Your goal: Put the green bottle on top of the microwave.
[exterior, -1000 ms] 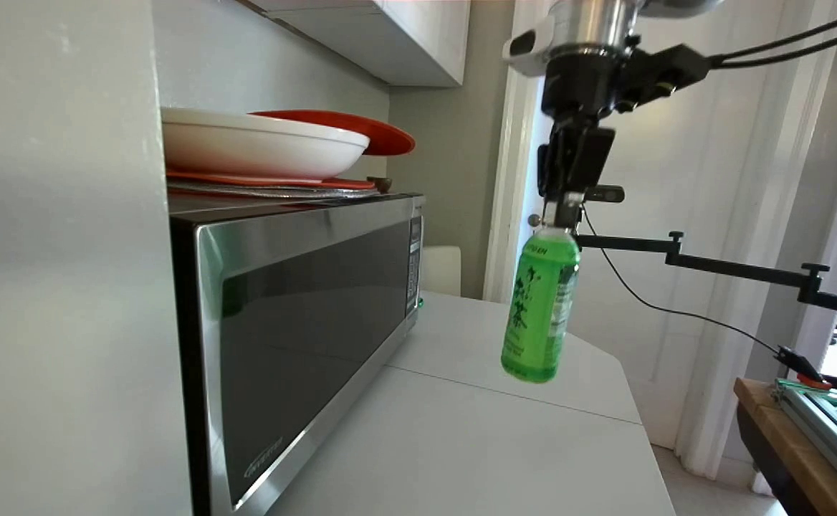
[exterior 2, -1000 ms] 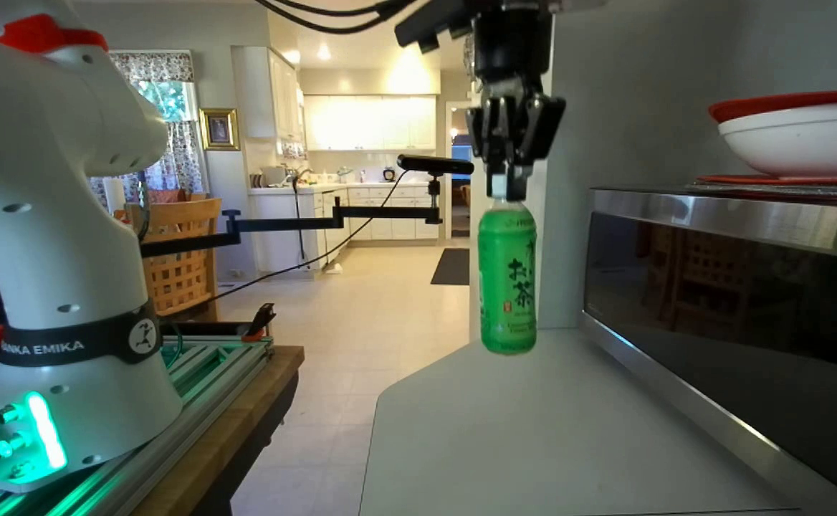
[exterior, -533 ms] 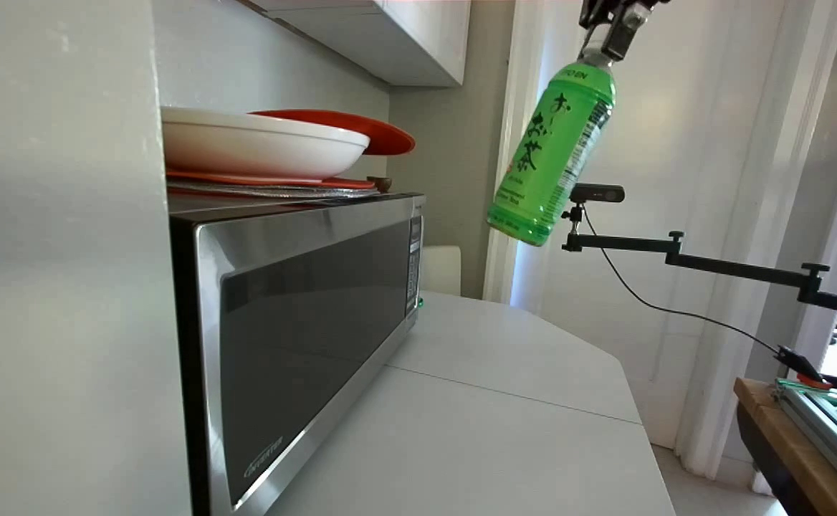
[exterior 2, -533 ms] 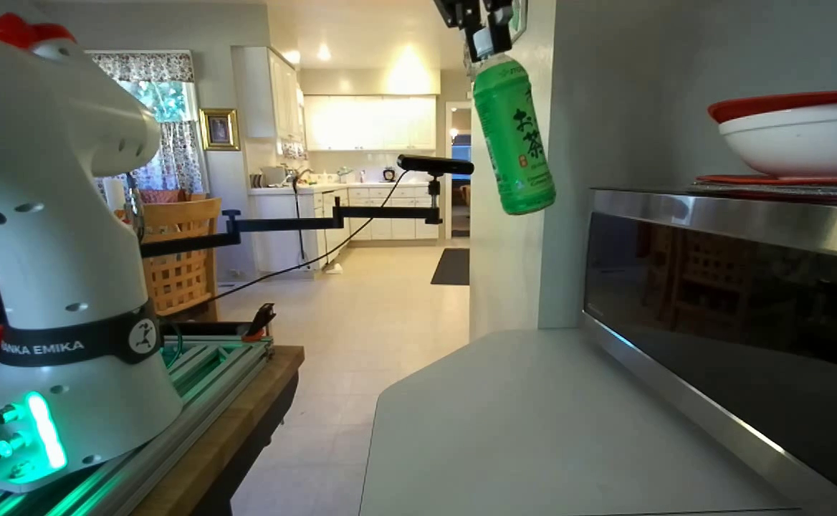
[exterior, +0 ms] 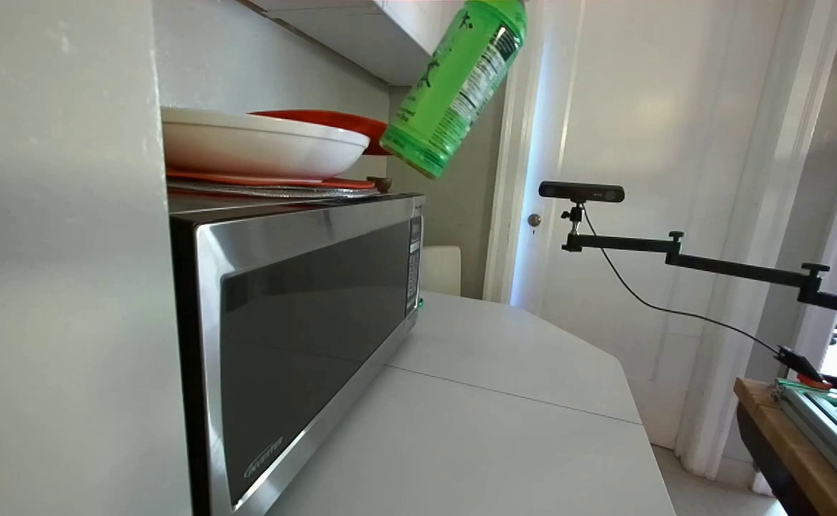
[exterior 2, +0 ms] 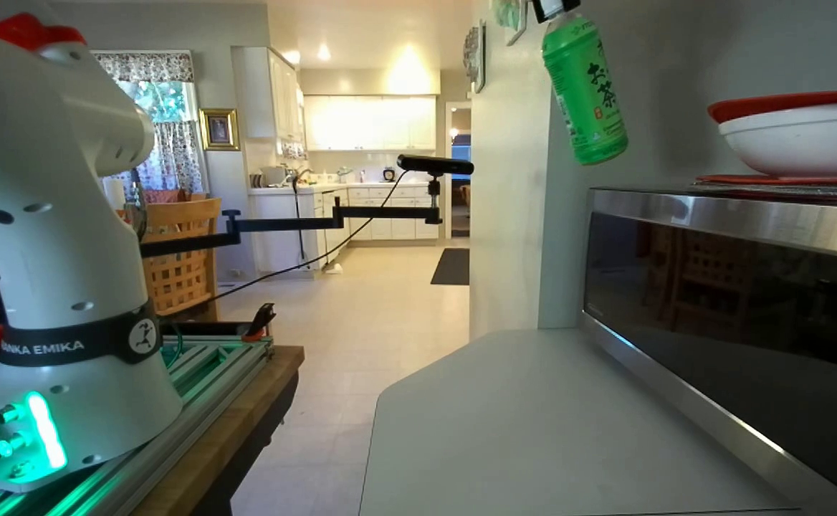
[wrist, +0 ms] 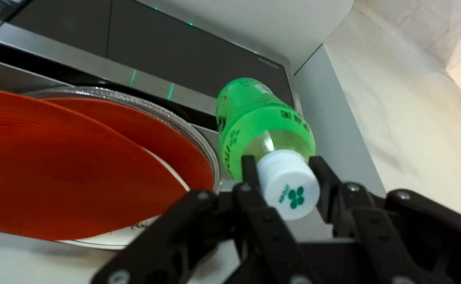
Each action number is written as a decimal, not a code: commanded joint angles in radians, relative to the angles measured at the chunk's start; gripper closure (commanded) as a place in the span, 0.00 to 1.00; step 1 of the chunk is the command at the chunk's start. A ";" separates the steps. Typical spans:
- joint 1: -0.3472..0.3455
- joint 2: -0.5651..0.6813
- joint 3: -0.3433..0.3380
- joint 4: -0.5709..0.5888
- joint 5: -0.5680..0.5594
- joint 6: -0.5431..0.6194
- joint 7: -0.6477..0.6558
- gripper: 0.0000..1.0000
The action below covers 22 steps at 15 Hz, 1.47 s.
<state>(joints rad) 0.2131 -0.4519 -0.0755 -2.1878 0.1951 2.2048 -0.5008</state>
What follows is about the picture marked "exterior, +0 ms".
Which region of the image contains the green tea bottle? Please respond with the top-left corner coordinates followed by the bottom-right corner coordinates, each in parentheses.
top-left (381, 0), bottom-right (528, 178)

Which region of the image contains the stainless steel microwave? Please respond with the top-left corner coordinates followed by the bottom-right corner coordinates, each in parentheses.
top-left (170, 191), bottom-right (424, 516)

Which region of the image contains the white upper cabinet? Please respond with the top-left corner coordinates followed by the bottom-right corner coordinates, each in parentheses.
top-left (247, 0), bottom-right (465, 85)

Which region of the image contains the white bowl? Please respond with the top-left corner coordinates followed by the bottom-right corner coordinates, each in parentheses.
top-left (161, 105), bottom-right (371, 178)

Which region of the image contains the flat red tray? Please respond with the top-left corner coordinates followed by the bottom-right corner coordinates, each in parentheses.
top-left (167, 170), bottom-right (381, 198)

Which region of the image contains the wooden table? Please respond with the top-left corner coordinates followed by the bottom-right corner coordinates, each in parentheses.
top-left (735, 379), bottom-right (837, 516)

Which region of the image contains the black stereo camera bar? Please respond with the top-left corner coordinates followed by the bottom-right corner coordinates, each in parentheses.
top-left (538, 180), bottom-right (624, 202)

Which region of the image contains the black camera cable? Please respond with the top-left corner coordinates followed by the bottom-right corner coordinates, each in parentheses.
top-left (581, 208), bottom-right (809, 374)

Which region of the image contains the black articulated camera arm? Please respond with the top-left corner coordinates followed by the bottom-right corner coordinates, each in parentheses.
top-left (565, 202), bottom-right (837, 313)

